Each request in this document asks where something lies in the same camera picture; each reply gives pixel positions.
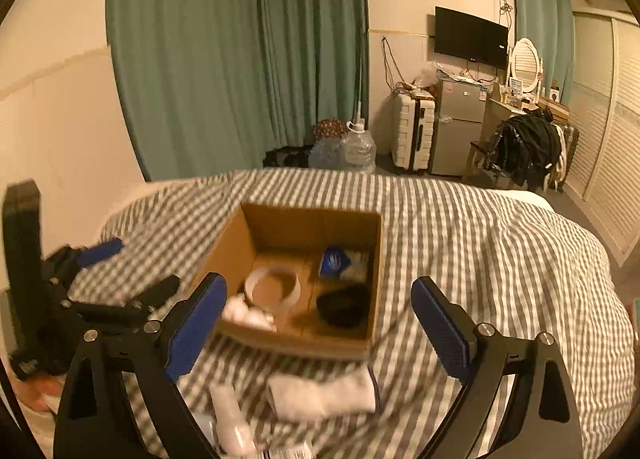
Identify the person's left hand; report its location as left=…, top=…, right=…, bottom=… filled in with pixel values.
left=14, top=373, right=67, bottom=412

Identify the white oval mirror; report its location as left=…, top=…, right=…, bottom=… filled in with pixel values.
left=509, top=37, right=545, bottom=93

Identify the white tape roll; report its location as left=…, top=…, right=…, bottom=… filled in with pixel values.
left=243, top=261, right=304, bottom=313

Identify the blue packet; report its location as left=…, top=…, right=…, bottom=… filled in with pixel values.
left=320, top=246, right=352, bottom=280

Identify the large clear water jug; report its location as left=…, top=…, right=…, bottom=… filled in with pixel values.
left=307, top=137, right=349, bottom=170
left=342, top=120, right=377, bottom=174

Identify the white dressing table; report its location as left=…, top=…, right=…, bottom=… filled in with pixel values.
left=487, top=95, right=571, bottom=141

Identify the crumpled white cloth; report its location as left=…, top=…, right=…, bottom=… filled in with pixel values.
left=220, top=291, right=279, bottom=336

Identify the wooden chair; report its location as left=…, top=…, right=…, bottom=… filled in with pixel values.
left=462, top=139, right=507, bottom=186

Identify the hanging black cable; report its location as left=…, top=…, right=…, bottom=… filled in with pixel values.
left=381, top=36, right=407, bottom=91

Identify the white plastic bottle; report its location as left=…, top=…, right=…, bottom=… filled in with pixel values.
left=209, top=383, right=259, bottom=458

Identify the white plastic pouch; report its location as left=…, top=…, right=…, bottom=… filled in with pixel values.
left=347, top=249, right=374, bottom=283

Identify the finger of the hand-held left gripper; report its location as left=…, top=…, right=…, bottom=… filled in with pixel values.
left=52, top=237, right=125, bottom=285
left=62, top=274, right=182, bottom=327

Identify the white folded cloth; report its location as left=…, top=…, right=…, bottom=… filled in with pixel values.
left=266, top=368, right=382, bottom=423

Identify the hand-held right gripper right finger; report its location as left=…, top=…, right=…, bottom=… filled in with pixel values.
left=411, top=276, right=584, bottom=459

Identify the brown patterned bag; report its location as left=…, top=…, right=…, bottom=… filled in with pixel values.
left=313, top=118, right=349, bottom=141

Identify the dark cloth on floor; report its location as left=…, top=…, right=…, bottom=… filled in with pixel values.
left=263, top=144, right=316, bottom=169

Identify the white louvered wardrobe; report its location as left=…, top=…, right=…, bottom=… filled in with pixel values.
left=564, top=9, right=640, bottom=266

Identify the wide green curtain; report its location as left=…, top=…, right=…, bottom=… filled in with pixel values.
left=105, top=0, right=371, bottom=183

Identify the narrow green curtain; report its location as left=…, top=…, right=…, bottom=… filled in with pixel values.
left=508, top=0, right=576, bottom=96

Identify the black round cloth item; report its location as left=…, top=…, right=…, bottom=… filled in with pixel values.
left=315, top=283, right=372, bottom=330

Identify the clear plastic bag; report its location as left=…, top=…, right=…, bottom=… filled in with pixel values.
left=412, top=61, right=442, bottom=91

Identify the black wall television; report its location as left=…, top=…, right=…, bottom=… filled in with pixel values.
left=433, top=6, right=509, bottom=68

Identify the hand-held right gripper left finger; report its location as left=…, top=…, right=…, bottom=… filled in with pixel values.
left=52, top=273, right=229, bottom=459

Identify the white pole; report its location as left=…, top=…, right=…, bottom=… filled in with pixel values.
left=353, top=53, right=366, bottom=126

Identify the white suitcase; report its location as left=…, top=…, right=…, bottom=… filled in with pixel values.
left=390, top=91, right=439, bottom=173

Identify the silver mini fridge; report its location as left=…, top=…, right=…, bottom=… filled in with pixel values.
left=428, top=78, right=489, bottom=178

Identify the cardboard box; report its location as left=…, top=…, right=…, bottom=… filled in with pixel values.
left=192, top=202, right=384, bottom=361

